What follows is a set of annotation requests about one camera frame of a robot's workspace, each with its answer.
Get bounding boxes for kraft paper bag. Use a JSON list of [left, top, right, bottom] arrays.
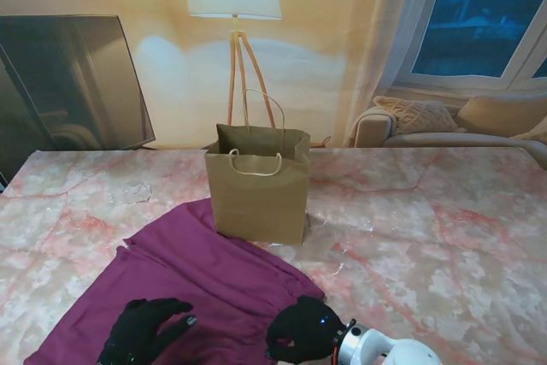
[[204, 88, 312, 246]]

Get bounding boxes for beige sofa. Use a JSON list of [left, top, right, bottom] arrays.
[[350, 95, 547, 156]]

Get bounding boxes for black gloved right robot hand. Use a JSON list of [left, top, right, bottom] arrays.
[[263, 295, 345, 365]]

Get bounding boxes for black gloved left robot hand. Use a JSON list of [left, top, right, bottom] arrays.
[[94, 297, 198, 365]]

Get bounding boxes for plain tan cushion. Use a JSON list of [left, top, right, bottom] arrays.
[[455, 95, 547, 134]]

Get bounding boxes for knitted beige cushion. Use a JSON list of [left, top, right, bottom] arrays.
[[373, 96, 467, 134]]

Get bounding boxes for sheer white curtain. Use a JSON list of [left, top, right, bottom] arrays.
[[337, 0, 450, 148]]

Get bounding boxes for purple shorts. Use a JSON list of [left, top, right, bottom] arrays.
[[23, 197, 326, 365]]

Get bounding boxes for white framed window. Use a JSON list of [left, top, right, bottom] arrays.
[[392, 0, 547, 92]]

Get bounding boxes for flat screen television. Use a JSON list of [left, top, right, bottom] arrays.
[[0, 15, 156, 169]]

